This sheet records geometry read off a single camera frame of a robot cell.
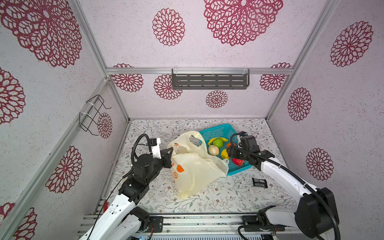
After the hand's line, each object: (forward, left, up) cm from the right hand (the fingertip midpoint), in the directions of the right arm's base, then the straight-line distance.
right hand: (231, 148), depth 86 cm
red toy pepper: (-4, -6, -10) cm, 12 cm away
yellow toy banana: (+15, +9, -12) cm, 21 cm away
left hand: (-10, +31, +11) cm, 35 cm away
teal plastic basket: (+21, 0, -9) cm, 23 cm away
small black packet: (-14, -17, -13) cm, 26 cm away
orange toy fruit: (+9, -1, -9) cm, 12 cm away
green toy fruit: (+11, +6, -9) cm, 15 cm away
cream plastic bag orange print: (-16, +21, +4) cm, 27 cm away
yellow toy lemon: (+1, +3, -8) cm, 9 cm away
